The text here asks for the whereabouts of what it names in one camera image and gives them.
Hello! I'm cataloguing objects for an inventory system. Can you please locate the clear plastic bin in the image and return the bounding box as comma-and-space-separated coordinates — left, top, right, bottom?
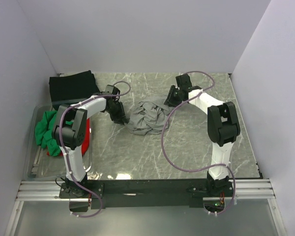
23, 99, 81, 181

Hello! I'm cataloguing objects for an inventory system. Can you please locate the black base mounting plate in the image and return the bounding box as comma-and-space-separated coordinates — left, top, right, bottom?
58, 178, 236, 212

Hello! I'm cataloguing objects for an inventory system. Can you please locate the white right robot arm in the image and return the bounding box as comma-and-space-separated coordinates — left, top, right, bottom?
164, 73, 240, 196

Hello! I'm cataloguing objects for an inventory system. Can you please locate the grey t-shirt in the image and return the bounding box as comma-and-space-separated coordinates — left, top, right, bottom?
125, 96, 174, 136

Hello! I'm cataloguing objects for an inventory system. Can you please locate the aluminium rail frame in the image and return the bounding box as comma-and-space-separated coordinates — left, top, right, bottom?
5, 179, 287, 236

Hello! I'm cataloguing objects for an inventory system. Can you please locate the green t-shirt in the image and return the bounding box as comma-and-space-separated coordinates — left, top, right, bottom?
34, 110, 62, 156

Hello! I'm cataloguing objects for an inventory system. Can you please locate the folded black t-shirt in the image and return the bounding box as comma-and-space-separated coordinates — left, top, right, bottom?
49, 70, 100, 110

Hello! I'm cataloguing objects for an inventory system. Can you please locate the red t-shirt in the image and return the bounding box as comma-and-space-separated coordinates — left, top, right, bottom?
44, 119, 90, 157

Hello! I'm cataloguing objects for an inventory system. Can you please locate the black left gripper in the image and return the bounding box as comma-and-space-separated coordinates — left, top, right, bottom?
106, 101, 128, 125

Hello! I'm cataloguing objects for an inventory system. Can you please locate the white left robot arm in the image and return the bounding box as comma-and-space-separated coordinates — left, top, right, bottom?
52, 84, 128, 198

